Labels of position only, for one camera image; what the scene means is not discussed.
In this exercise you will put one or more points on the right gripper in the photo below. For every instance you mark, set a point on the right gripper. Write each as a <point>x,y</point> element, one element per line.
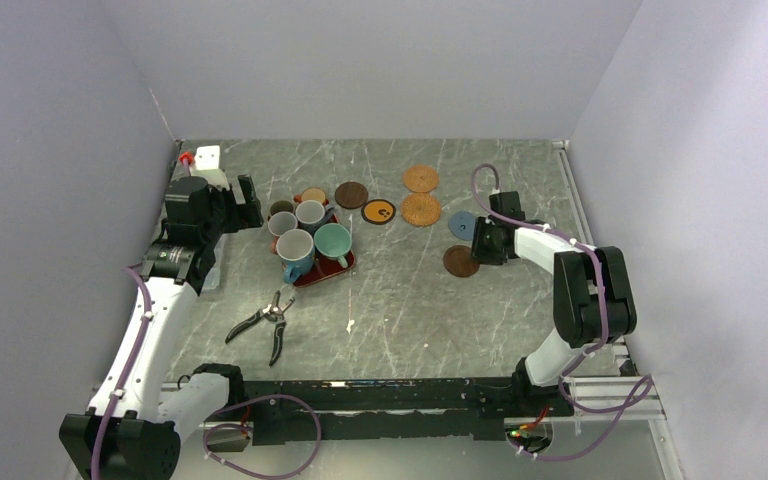
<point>478,252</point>

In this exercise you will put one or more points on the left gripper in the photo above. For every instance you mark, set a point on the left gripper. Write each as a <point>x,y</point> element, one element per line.
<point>252,216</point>

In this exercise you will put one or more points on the blue rubber coaster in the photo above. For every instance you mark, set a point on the blue rubber coaster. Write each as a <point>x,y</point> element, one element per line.
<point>462,225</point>

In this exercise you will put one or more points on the dark wood coaster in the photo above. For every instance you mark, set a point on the dark wood coaster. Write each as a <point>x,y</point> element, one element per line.
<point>458,261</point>
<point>351,195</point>

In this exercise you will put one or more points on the woven rattan coaster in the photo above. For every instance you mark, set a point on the woven rattan coaster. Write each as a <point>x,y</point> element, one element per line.
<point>420,179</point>
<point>421,209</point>

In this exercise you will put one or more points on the orange black rubber coaster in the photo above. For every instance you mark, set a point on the orange black rubber coaster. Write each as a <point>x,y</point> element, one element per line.
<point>378,211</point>

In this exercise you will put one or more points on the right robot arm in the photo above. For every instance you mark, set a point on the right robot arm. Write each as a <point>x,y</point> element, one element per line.
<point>592,298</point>

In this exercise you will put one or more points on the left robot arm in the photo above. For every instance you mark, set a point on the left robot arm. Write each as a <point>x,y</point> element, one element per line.
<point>129,430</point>

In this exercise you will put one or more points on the grey olive cup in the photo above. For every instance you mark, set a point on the grey olive cup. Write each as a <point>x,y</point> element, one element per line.
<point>282,206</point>

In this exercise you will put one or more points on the orange red cup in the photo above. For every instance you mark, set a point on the orange red cup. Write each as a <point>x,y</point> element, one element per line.
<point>312,194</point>

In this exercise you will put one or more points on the teal green cup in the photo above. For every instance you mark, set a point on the teal green cup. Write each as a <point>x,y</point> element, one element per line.
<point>334,242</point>

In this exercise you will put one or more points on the dark blue white mug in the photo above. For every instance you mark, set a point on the dark blue white mug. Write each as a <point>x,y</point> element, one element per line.
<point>313,214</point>

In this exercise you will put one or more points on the clear plastic screw box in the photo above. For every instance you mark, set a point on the clear plastic screw box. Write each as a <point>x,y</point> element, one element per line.
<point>213,278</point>

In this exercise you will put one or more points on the red tray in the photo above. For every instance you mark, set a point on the red tray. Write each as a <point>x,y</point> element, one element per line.
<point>323,268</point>

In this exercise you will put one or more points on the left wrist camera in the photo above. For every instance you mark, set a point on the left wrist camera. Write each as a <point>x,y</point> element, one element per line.
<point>205,163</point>

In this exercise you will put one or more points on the black handled pliers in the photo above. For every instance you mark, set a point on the black handled pliers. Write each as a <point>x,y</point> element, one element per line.
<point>273,313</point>

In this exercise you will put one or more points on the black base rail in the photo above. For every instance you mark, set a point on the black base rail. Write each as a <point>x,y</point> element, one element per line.
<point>364,409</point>

